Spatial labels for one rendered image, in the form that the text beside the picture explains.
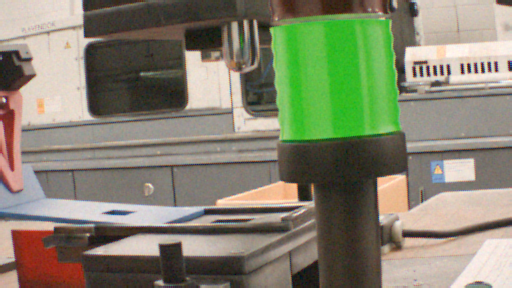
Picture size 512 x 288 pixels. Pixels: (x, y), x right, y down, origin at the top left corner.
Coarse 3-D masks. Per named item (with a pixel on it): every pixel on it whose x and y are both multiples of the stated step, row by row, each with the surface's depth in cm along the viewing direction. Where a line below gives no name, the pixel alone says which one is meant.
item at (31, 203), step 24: (24, 168) 68; (0, 192) 64; (24, 192) 66; (0, 216) 62; (24, 216) 61; (48, 216) 60; (72, 216) 60; (96, 216) 60; (120, 216) 60; (144, 216) 61; (168, 216) 61; (192, 216) 62
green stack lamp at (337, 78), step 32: (288, 32) 27; (320, 32) 26; (352, 32) 26; (384, 32) 27; (288, 64) 27; (320, 64) 27; (352, 64) 26; (384, 64) 27; (288, 96) 27; (320, 96) 27; (352, 96) 26; (384, 96) 27; (288, 128) 28; (320, 128) 27; (352, 128) 27; (384, 128) 27
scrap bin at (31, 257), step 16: (16, 240) 81; (32, 240) 81; (16, 256) 82; (32, 256) 81; (48, 256) 80; (16, 272) 82; (32, 272) 81; (48, 272) 80; (64, 272) 79; (80, 272) 79
